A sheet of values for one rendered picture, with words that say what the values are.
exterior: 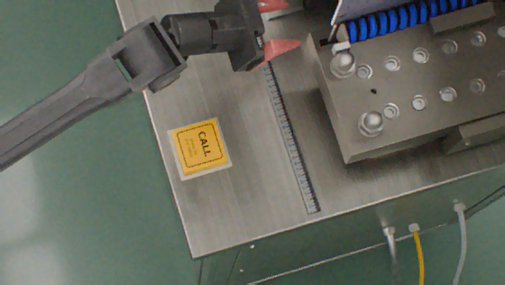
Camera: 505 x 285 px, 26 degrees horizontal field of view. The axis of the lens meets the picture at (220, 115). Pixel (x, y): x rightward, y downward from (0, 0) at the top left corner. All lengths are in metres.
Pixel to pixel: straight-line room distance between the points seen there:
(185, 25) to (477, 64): 0.46
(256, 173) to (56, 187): 1.00
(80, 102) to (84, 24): 1.33
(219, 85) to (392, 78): 0.28
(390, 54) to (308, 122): 0.18
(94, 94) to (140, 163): 1.23
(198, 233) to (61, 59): 1.11
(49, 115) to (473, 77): 0.63
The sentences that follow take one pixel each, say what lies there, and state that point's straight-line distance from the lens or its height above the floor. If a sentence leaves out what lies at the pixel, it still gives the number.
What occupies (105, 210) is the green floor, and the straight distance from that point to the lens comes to 2.57.
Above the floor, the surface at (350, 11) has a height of 1.07.
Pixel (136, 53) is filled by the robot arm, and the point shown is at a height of 1.23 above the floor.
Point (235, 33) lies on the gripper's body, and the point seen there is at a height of 1.16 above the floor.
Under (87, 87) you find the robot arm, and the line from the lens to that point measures 1.37.
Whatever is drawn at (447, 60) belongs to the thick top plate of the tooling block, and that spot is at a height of 1.03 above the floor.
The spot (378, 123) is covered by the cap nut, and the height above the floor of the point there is 1.07.
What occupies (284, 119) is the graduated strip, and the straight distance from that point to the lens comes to 1.69.
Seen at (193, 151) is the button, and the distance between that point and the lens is 1.64.
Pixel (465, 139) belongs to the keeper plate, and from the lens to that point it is 1.62.
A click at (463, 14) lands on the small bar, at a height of 1.05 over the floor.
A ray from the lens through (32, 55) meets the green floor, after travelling 2.68.
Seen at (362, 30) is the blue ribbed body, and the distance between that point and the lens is 1.60.
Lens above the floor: 2.53
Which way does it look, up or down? 75 degrees down
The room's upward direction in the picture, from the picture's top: 8 degrees clockwise
